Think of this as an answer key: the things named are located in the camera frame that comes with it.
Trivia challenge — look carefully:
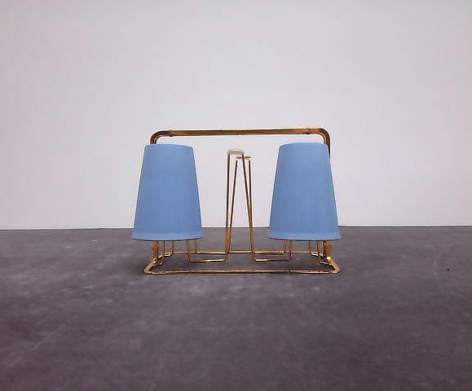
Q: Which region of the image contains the blue ribbed plastic cup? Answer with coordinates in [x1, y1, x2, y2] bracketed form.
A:
[268, 143, 341, 241]
[132, 143, 203, 241]

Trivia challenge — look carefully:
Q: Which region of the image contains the gold wire cup rack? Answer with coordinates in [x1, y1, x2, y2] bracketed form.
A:
[144, 128, 340, 275]

